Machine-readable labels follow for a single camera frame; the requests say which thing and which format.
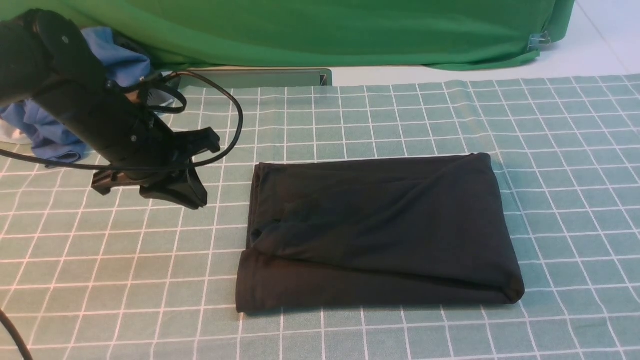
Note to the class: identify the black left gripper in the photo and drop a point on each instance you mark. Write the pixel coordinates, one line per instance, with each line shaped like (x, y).
(123, 126)

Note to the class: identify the dark gray long-sleeve shirt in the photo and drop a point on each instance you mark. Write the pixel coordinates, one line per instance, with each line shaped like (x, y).
(419, 231)

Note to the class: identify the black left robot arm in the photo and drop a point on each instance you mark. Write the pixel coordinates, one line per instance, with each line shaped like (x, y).
(49, 61)

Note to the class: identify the blue crumpled shirt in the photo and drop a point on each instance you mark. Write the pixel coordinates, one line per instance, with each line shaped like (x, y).
(45, 125)

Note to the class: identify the green checkered tablecloth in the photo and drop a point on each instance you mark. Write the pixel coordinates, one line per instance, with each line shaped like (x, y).
(118, 277)

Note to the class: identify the green backdrop cloth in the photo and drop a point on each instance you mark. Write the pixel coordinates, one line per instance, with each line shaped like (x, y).
(448, 35)

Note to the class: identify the silver binder clip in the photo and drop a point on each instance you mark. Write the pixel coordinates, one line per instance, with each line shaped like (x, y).
(538, 40)

